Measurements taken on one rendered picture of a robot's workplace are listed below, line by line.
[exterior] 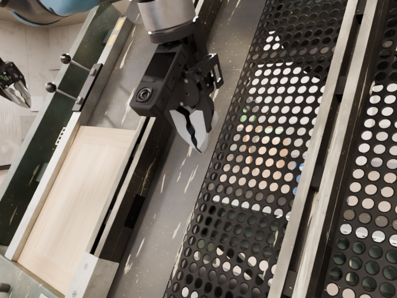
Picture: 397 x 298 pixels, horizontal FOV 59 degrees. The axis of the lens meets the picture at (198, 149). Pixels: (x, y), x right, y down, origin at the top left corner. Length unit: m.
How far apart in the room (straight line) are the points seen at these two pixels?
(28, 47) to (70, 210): 12.74
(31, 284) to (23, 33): 12.86
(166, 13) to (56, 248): 0.83
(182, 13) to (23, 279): 0.91
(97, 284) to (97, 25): 1.12
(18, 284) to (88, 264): 0.32
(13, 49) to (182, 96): 13.00
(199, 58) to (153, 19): 0.10
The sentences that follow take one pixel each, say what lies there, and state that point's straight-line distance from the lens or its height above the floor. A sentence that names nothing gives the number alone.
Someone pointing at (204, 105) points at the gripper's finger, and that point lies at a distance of 0.53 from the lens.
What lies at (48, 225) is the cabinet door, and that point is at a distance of 1.22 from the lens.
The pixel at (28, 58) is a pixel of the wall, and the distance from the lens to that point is 13.71.
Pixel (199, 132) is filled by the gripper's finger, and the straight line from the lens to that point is 0.56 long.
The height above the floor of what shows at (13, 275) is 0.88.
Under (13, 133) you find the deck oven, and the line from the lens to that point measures 8.17.
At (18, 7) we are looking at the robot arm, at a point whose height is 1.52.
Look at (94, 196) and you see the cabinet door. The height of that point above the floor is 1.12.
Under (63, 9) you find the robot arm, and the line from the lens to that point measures 0.43.
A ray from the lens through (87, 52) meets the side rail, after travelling 1.62.
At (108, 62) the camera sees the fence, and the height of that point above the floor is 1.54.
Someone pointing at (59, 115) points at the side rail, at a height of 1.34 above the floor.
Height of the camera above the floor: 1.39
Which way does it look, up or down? 8 degrees down
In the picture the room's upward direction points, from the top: straight up
